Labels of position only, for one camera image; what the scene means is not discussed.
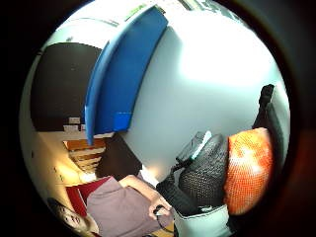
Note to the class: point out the the person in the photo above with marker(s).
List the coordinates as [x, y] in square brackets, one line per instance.
[125, 210]

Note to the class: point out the wooden shelf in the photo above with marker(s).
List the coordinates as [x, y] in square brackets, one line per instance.
[87, 153]

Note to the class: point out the dark brown cabinet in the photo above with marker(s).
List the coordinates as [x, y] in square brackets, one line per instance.
[118, 158]

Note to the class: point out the small black device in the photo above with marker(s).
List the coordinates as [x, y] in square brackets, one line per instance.
[159, 210]

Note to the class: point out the black wall board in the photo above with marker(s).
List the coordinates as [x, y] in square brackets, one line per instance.
[62, 89]

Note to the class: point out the red chair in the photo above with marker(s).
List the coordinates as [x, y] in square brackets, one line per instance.
[79, 194]

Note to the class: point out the orange textured ball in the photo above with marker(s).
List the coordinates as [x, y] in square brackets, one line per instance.
[248, 171]

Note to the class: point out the blue partition panel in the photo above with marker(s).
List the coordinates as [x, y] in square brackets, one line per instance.
[121, 75]

